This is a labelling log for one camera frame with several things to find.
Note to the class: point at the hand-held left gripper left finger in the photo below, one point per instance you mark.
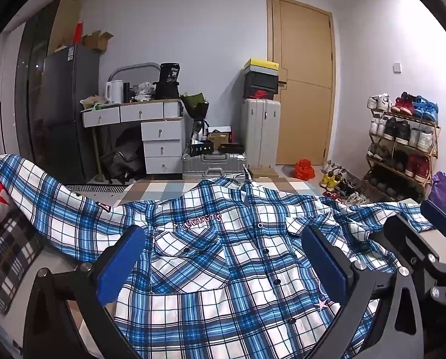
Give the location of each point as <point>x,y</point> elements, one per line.
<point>121,265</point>

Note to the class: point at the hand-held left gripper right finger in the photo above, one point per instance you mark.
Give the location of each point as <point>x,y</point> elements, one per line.
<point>327,265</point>

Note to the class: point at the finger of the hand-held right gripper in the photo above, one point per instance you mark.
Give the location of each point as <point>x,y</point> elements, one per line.
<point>413,243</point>
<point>438,218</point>

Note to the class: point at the blue plaid shirt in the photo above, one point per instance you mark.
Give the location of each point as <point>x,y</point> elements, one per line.
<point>223,269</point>

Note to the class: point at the red shoes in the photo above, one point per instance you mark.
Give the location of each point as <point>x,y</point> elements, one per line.
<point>330,194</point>

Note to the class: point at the white sneakers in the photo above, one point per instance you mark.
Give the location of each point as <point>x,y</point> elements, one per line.
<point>335,166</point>
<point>354,198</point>

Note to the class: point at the white rug with black diamonds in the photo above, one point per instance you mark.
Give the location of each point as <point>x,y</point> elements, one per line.
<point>95,189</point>

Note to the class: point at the yellow sneakers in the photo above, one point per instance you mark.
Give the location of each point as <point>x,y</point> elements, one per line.
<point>329,180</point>

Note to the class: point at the wooden shoe rack with shoes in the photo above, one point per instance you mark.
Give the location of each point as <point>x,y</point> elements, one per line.
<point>399,131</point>

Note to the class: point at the red plastic bag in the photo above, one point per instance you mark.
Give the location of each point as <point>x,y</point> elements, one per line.
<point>304,169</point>

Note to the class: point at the black duffel bag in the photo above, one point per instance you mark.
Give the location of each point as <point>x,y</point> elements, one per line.
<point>121,160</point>

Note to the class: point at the brown cardboard box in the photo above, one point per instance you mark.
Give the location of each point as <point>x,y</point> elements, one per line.
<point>264,172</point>

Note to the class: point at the dark plaid pillow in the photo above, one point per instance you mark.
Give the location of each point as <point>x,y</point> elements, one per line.
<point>9,254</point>

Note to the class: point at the white desk with drawers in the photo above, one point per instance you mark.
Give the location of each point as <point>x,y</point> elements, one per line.
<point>159,146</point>

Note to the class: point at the silver aluminium suitcase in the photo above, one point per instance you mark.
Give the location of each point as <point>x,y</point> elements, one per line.
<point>208,164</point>

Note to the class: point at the black box with dots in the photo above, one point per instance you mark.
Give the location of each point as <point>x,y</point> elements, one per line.
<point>201,148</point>

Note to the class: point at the wooden door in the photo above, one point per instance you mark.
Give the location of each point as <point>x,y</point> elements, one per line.
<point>305,119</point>

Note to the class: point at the white ribbed suitcase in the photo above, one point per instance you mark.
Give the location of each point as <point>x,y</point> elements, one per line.
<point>260,131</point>

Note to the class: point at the black flat tray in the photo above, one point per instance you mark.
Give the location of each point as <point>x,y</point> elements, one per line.
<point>230,148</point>

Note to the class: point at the dark grey refrigerator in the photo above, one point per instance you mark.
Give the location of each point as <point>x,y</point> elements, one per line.
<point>65,119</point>

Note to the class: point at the cardboard box with orange edge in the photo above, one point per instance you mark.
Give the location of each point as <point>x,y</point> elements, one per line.
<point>219,136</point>

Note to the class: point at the pile of snack packets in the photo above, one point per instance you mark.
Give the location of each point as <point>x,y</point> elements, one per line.
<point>93,101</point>

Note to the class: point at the black bottle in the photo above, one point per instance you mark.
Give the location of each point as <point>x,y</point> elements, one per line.
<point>128,93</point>

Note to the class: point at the white electric kettle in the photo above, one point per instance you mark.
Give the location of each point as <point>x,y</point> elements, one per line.
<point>114,91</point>

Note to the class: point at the white plastic bag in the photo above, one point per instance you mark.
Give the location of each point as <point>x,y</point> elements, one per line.
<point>145,90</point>

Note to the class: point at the dark green flower bouquet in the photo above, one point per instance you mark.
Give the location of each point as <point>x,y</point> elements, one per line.
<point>194,104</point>

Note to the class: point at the red and black shoe box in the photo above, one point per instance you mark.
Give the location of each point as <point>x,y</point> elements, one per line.
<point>260,93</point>

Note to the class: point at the black paper bag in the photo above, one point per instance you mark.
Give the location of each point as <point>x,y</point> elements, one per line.
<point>168,82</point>

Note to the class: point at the dark wardrobe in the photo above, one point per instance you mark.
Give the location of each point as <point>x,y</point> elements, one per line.
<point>32,82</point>

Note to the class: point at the open cardboard box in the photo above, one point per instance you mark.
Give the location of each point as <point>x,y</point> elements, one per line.
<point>97,41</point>

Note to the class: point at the tall cardboard sheet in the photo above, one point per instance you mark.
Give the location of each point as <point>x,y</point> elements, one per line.
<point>65,18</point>

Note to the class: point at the white wall switch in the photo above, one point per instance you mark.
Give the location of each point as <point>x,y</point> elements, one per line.
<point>397,67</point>

